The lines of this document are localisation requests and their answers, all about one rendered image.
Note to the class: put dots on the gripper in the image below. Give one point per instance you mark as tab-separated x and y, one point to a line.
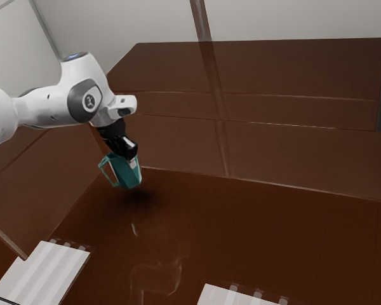
114	133

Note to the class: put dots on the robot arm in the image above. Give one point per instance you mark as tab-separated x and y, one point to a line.
47	101

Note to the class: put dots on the teal faceted mug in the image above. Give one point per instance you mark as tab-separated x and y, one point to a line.
124	173

